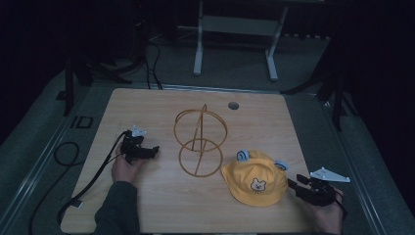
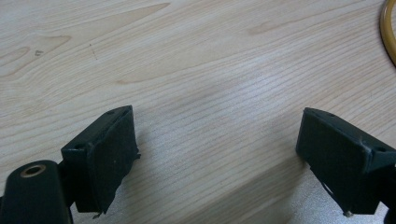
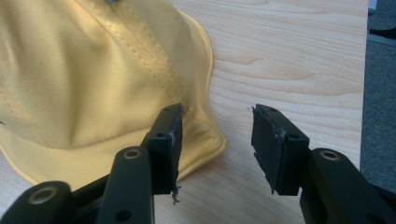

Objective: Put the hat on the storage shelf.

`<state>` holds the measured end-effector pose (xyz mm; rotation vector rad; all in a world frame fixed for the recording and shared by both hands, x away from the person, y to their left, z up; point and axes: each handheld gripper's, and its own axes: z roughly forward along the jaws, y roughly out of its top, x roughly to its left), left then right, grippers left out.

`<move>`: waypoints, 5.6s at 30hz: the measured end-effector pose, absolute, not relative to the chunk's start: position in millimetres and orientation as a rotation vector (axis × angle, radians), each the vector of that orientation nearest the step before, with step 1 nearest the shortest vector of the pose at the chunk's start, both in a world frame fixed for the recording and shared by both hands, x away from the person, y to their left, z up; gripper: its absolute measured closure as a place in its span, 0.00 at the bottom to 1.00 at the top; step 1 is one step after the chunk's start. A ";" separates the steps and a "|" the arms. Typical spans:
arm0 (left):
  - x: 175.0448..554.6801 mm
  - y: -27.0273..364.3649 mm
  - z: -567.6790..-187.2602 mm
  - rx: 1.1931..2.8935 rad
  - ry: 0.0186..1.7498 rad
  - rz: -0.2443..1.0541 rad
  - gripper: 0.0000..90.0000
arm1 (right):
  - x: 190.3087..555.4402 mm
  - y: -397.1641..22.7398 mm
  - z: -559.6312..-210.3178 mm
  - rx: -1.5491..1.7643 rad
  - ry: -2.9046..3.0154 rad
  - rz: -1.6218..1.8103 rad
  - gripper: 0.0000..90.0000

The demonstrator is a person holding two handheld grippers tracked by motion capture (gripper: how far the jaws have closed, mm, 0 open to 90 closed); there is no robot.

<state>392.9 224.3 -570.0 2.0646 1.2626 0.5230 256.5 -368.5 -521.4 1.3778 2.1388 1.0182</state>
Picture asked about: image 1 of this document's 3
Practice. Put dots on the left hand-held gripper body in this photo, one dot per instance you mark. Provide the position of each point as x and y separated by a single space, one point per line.
132 148

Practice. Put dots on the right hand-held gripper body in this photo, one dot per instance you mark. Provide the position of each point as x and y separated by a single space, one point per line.
321 191

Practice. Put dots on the yellow bear bucket hat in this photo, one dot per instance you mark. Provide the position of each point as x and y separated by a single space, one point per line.
251 178

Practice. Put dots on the person's left hand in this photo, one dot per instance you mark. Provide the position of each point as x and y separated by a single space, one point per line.
125 171

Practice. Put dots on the person's right hand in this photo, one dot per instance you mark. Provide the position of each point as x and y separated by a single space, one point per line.
329 217

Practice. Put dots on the black floor marker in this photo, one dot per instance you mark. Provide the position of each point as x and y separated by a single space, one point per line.
81 122

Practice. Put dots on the black tripod stand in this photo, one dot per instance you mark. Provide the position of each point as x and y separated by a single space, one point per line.
332 84
83 70

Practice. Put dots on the metal frame rail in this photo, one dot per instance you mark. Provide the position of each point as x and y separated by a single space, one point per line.
355 169
39 169

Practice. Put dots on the white metal table frame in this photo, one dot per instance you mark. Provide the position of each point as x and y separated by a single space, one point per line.
238 24

